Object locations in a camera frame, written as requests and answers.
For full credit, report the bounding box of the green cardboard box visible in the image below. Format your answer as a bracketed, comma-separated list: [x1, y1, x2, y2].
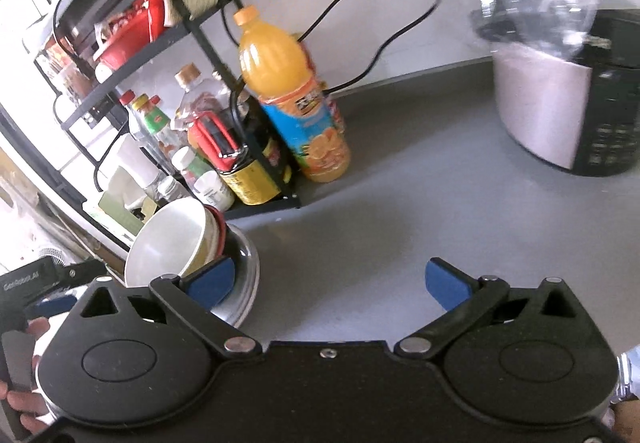
[82, 192, 146, 238]

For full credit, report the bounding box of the white standing fan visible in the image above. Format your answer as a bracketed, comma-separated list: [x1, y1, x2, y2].
[35, 248, 68, 270]

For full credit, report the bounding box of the white bottle with red cap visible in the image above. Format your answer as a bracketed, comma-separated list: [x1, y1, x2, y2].
[119, 90, 149, 148]

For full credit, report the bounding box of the white seasoning bottle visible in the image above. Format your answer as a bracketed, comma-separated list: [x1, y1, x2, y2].
[171, 146, 236, 212]

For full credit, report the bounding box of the green label sauce bottle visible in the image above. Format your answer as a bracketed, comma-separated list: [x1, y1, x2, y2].
[132, 94, 178, 158]

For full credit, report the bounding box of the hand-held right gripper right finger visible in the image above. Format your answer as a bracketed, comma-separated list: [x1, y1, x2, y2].
[394, 258, 583, 356]

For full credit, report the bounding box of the black cooker cable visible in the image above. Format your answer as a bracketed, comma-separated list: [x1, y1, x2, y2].
[325, 0, 456, 94]

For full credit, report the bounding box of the red plastic basket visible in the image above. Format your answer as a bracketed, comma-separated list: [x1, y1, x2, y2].
[95, 0, 166, 71]

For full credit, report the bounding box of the orange juice bottle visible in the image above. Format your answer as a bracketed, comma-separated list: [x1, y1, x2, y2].
[233, 5, 352, 184]

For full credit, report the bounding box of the brown cardboard box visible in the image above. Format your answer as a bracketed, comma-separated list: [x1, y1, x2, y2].
[611, 400, 640, 443]

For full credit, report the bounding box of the black metal kitchen rack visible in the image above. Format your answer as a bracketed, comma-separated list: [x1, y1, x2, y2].
[32, 0, 303, 212]

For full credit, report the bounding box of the soy sauce jug red handle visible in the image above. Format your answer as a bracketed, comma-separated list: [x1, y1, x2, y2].
[192, 110, 284, 207]

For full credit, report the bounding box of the large white plate blue script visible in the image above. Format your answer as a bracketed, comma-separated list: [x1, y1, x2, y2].
[215, 235, 261, 314]

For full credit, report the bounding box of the clear glass bottle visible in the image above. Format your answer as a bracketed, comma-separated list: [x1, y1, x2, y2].
[210, 70, 246, 114]

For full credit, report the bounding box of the small clear seasoning jar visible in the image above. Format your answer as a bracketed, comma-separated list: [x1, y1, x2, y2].
[156, 175, 193, 204]

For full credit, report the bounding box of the person's left hand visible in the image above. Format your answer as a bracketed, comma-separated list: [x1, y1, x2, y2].
[0, 317, 51, 434]

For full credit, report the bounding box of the plain white bowl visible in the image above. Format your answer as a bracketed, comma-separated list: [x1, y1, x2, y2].
[202, 205, 221, 264]

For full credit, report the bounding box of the shiny silver object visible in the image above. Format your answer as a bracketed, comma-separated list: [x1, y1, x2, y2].
[612, 343, 640, 404]

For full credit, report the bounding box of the silver electric pressure cooker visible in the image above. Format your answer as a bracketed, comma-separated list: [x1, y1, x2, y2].
[472, 0, 640, 177]

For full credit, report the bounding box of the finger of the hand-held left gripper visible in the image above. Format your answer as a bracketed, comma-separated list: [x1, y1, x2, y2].
[25, 294, 78, 319]
[55, 260, 108, 286]

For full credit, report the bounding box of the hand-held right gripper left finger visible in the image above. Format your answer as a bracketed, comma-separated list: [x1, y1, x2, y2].
[75, 257, 262, 356]

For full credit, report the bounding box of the cooking oil bottle tan cap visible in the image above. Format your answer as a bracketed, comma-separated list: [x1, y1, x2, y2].
[172, 64, 221, 134]

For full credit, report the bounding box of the white bowl with yellow print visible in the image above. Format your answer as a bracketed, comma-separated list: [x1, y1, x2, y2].
[124, 197, 210, 290]

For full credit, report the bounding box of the white cylindrical shaker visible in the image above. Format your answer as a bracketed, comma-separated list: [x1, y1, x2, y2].
[100, 135, 161, 204]

